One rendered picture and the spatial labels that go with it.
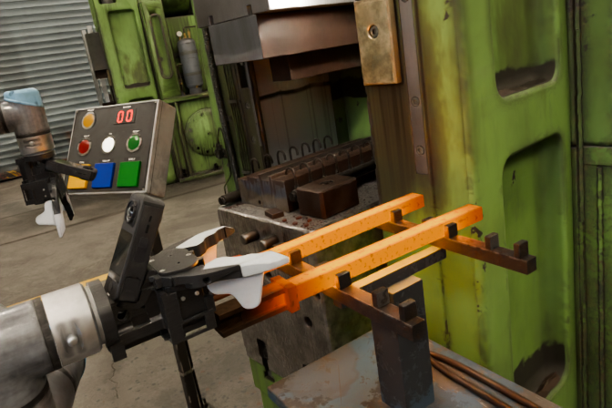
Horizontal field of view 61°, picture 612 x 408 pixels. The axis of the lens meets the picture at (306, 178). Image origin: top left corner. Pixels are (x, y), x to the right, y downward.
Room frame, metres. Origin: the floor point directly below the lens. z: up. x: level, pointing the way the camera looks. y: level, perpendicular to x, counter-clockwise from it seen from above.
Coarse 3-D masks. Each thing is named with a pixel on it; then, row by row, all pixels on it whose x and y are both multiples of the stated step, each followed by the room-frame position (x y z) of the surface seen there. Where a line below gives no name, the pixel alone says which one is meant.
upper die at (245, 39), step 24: (240, 24) 1.20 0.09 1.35; (264, 24) 1.17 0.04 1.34; (288, 24) 1.21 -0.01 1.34; (312, 24) 1.26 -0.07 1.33; (336, 24) 1.30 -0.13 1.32; (216, 48) 1.30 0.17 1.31; (240, 48) 1.22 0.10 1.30; (264, 48) 1.16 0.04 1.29; (288, 48) 1.20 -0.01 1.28; (312, 48) 1.25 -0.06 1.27
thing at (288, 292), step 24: (456, 216) 0.76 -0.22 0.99; (480, 216) 0.78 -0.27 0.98; (384, 240) 0.71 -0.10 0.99; (408, 240) 0.70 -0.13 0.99; (432, 240) 0.73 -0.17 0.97; (336, 264) 0.65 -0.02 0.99; (360, 264) 0.66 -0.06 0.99; (264, 288) 0.60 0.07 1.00; (288, 288) 0.59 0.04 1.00; (312, 288) 0.62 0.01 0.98; (216, 312) 0.56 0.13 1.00; (240, 312) 0.57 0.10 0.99; (264, 312) 0.58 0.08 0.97
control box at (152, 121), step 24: (96, 120) 1.61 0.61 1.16; (120, 120) 1.56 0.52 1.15; (144, 120) 1.52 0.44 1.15; (168, 120) 1.55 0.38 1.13; (72, 144) 1.62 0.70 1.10; (96, 144) 1.57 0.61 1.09; (120, 144) 1.52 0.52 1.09; (144, 144) 1.48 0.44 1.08; (168, 144) 1.53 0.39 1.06; (144, 168) 1.44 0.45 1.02; (72, 192) 1.53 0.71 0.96; (96, 192) 1.49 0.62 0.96; (120, 192) 1.45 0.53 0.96; (144, 192) 1.41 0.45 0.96
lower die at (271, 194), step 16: (368, 144) 1.41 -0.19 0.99; (352, 160) 1.30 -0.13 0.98; (368, 160) 1.34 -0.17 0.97; (256, 176) 1.26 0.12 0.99; (272, 176) 1.20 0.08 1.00; (288, 176) 1.20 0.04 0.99; (304, 176) 1.20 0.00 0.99; (320, 176) 1.23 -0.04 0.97; (368, 176) 1.33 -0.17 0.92; (240, 192) 1.31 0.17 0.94; (256, 192) 1.25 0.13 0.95; (272, 192) 1.20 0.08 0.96; (288, 192) 1.16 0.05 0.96; (272, 208) 1.21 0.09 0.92; (288, 208) 1.16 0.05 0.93
